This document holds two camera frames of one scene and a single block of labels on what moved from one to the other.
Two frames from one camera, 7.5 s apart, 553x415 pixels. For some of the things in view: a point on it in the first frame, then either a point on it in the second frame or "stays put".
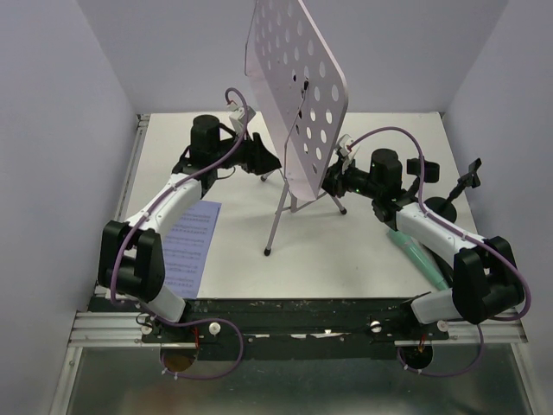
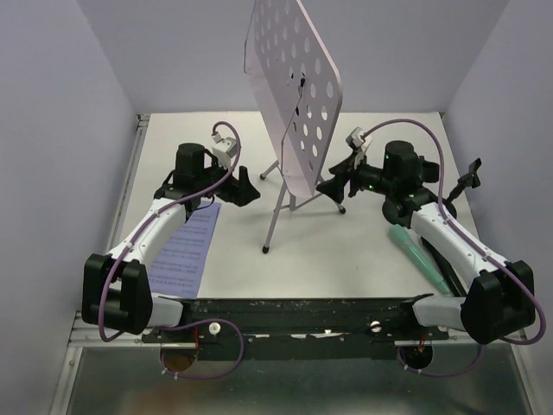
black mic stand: [444, 207] stays put
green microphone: [421, 258] stays put
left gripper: [257, 158] → [242, 190]
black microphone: [442, 266] stays put
